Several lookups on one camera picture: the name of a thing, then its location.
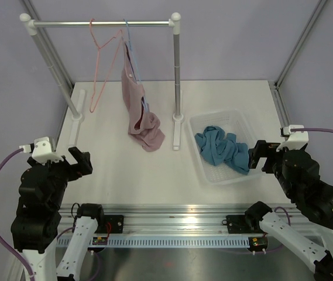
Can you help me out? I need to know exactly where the metal clothes rack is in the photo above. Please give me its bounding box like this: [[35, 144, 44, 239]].
[[19, 12, 189, 152]]

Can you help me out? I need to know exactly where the white plastic basket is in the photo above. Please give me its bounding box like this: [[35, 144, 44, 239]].
[[188, 109, 261, 185]]

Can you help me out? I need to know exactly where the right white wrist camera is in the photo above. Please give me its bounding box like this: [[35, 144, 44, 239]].
[[276, 125, 309, 152]]

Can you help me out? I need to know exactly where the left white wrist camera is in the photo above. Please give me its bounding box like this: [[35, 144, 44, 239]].
[[19, 136, 64, 165]]

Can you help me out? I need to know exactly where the mauve tank top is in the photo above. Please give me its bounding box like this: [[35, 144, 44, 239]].
[[121, 43, 165, 152]]

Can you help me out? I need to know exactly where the left aluminium frame post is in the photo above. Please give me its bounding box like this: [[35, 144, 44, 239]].
[[19, 0, 74, 91]]

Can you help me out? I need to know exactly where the white slotted cable duct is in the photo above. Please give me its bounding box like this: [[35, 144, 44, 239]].
[[88, 237, 249, 248]]

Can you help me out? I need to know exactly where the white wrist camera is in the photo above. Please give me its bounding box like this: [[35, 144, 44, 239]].
[[276, 125, 309, 152], [19, 136, 64, 165]]

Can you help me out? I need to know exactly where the teal tank top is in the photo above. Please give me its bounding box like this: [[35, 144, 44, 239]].
[[194, 126, 249, 175]]

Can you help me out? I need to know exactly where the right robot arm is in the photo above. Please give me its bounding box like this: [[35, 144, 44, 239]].
[[244, 140, 333, 280]]

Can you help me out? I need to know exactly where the pink wire hanger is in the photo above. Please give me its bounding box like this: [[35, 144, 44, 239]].
[[89, 18, 123, 114]]

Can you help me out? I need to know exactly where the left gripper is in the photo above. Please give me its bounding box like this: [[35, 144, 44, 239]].
[[29, 146, 92, 208]]

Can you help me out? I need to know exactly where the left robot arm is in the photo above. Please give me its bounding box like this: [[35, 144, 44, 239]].
[[11, 147, 105, 280]]

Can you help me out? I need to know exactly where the aluminium mounting rail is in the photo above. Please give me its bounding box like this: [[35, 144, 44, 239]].
[[42, 204, 304, 235]]

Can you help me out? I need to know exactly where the aluminium frame post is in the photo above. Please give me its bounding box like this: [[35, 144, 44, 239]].
[[274, 0, 329, 90], [19, 0, 74, 91]]

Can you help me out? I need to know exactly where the blue wire hanger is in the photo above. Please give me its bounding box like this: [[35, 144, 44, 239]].
[[123, 19, 149, 112]]

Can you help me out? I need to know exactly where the right aluminium frame post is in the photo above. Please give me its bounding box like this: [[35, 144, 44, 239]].
[[274, 0, 329, 90]]

